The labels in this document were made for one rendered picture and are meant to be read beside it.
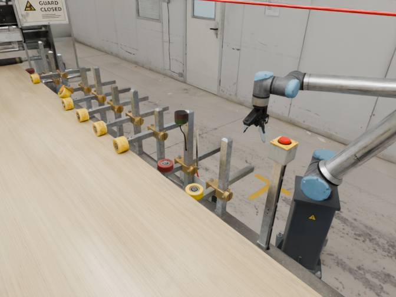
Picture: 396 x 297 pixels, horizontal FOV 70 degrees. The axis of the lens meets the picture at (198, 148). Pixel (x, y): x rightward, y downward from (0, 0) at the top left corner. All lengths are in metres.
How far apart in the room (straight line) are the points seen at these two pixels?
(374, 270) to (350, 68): 2.19
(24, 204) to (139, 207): 0.47
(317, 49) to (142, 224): 3.21
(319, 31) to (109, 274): 3.45
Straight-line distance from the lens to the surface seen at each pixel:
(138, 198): 1.23
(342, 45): 3.74
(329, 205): 1.82
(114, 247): 1.06
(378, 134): 1.44
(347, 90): 1.54
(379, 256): 2.56
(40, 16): 3.59
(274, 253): 1.32
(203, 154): 1.57
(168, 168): 1.40
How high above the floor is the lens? 1.69
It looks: 30 degrees down
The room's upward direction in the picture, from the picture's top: 2 degrees clockwise
